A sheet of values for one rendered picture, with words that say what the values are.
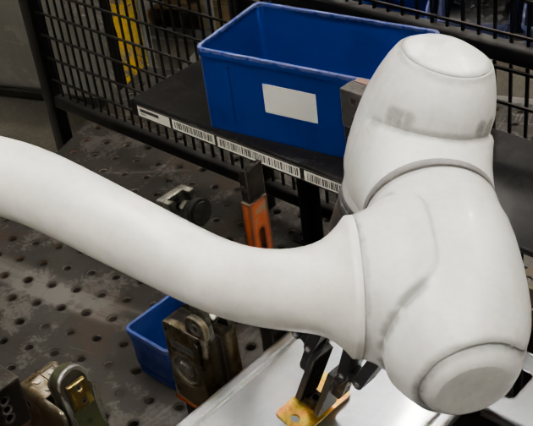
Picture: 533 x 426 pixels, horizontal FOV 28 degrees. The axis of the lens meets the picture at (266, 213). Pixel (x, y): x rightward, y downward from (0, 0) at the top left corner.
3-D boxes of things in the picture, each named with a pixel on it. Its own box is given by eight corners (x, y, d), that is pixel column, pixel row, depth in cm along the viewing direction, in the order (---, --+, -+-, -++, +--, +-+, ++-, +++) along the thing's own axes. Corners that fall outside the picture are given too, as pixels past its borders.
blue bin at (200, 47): (391, 171, 141) (387, 84, 134) (206, 126, 157) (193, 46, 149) (443, 112, 152) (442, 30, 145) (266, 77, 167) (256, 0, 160)
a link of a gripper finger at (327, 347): (315, 362, 104) (309, 357, 105) (299, 402, 109) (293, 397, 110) (333, 346, 106) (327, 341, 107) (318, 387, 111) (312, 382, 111)
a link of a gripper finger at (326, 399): (347, 357, 106) (352, 362, 105) (330, 397, 110) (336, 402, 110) (327, 373, 104) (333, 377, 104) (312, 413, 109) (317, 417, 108)
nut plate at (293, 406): (300, 438, 107) (303, 431, 106) (273, 414, 108) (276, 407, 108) (351, 394, 112) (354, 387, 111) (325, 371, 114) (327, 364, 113)
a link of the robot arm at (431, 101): (325, 150, 92) (342, 261, 83) (370, 0, 82) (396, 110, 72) (442, 162, 94) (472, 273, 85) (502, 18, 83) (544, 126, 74)
